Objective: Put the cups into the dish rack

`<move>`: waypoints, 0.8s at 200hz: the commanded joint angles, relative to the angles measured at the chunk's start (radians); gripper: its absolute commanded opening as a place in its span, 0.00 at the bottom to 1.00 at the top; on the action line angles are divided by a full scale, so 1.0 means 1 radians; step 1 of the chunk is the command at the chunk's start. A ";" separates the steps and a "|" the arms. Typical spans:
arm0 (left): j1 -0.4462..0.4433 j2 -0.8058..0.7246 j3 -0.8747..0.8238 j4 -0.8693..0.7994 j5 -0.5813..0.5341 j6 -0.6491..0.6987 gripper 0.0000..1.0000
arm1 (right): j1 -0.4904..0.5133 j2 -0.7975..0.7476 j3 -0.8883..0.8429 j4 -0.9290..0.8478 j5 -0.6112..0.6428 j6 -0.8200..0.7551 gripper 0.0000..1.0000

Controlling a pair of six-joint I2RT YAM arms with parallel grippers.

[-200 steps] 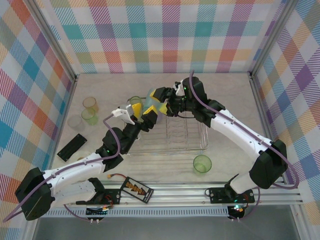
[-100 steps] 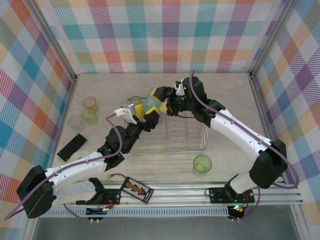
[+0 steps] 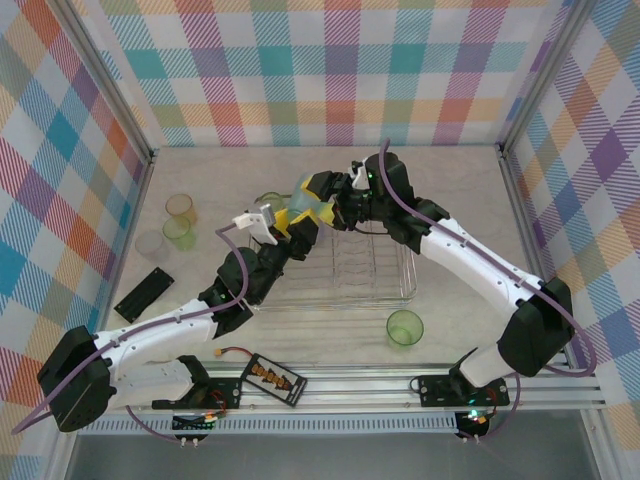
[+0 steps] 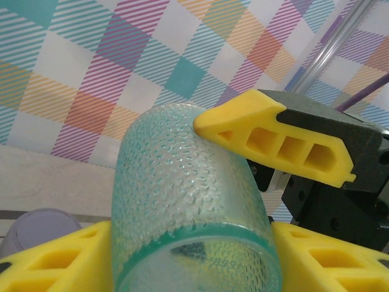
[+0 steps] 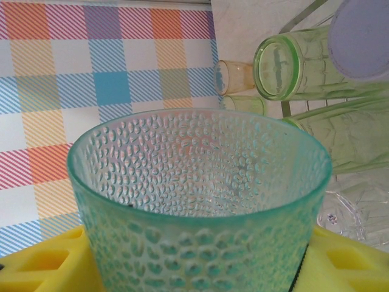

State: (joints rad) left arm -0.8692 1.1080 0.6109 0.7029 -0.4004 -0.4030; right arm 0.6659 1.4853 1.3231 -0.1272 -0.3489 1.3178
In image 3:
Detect long aluminium frame rail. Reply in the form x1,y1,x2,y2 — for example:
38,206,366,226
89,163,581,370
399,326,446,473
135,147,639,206
53,360,607,417

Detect orange transparent plastic cup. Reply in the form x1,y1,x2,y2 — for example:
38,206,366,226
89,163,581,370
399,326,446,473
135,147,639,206
164,193,200,225

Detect black rectangular tray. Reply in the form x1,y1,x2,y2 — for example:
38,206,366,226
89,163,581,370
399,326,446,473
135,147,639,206
113,266,177,325

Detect aluminium upright post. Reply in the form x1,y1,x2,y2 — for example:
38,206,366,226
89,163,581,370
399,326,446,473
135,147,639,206
497,0,599,157
58,0,157,166

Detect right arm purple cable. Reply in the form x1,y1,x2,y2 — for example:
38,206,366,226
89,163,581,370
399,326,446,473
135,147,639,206
378,138,599,444

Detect white slotted cable duct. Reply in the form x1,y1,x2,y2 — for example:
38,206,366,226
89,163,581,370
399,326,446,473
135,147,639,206
78,416,460,437

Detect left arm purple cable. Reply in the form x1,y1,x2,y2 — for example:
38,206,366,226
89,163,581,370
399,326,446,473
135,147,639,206
10,225,251,444

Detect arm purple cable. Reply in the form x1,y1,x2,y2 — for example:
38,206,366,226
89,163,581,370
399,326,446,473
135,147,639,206
10,225,251,444
378,138,599,444

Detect black board orange connectors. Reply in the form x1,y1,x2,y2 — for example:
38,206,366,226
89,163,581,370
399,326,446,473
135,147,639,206
238,352,309,410

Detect red black wire yellow plug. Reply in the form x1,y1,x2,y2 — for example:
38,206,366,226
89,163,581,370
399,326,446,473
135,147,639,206
213,345,257,362

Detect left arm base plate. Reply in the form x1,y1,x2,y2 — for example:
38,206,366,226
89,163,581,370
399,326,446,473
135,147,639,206
151,377,242,412

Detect teal transparent plastic cup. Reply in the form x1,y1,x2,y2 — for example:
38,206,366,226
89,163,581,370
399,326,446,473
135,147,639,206
288,174,329,226

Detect frosted plastic cup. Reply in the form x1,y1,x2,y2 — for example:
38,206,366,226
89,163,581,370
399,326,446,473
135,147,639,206
135,230,170,261

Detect green transparent plastic cup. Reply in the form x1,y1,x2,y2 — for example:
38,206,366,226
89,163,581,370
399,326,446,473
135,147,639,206
385,309,425,350
258,191,289,214
161,215,197,250

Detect wire dish rack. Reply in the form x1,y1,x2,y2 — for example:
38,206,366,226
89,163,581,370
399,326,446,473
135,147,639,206
249,197,420,314

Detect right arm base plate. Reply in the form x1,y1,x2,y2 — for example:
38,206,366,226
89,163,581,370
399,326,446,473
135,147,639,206
416,373,512,409

